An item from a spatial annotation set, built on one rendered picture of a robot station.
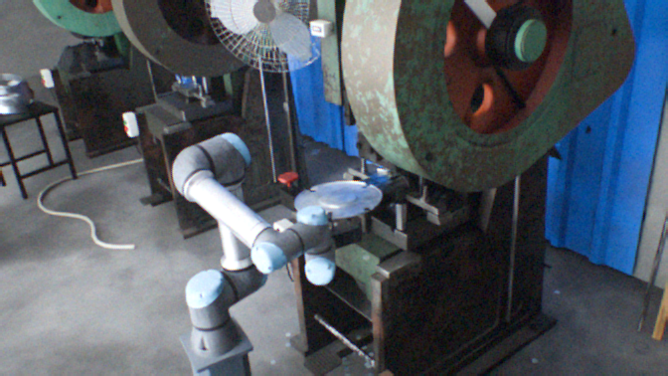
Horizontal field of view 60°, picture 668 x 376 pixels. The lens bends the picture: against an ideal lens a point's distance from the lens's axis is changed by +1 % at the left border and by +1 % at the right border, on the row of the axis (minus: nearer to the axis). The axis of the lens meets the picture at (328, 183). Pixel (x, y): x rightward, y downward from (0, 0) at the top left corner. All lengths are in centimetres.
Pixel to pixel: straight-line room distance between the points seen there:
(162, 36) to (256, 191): 118
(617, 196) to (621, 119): 36
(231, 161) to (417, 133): 56
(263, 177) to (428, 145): 229
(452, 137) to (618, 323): 151
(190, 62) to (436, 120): 180
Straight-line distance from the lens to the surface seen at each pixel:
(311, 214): 144
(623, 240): 300
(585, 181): 298
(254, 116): 345
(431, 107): 140
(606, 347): 265
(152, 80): 504
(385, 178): 207
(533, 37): 154
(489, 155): 162
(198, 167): 159
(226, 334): 187
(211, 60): 304
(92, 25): 463
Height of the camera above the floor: 167
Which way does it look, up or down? 26 degrees down
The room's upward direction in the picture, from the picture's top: 5 degrees counter-clockwise
